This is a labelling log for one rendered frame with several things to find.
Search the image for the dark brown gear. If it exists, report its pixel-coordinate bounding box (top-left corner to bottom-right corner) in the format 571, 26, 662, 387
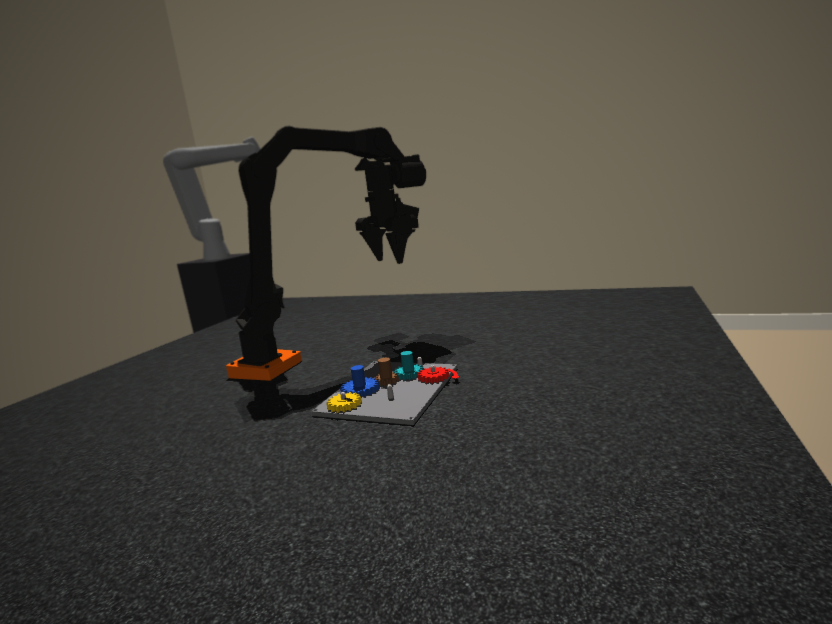
375, 358, 399, 386

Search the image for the dark blue gear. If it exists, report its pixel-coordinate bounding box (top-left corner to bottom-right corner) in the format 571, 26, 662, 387
340, 365, 380, 397

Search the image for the red gear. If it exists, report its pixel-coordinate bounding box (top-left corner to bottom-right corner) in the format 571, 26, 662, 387
418, 366, 450, 384

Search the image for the teal gear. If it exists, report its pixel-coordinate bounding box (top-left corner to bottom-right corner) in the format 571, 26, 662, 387
394, 351, 424, 380

